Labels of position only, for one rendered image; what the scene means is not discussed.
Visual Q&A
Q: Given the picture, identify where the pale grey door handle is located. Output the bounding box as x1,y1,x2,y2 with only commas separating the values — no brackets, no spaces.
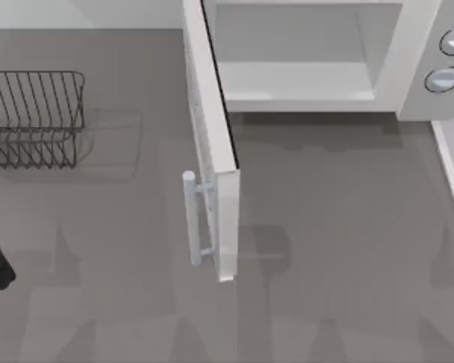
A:
182,170,216,267

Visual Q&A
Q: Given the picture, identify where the pale microwave oven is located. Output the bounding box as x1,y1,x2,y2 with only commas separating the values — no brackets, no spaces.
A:
201,0,454,122

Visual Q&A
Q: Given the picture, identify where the white microwave door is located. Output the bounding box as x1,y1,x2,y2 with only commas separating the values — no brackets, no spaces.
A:
182,0,241,283

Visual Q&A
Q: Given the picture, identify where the dark wire basket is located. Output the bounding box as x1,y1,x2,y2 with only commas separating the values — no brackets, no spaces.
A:
0,70,86,169

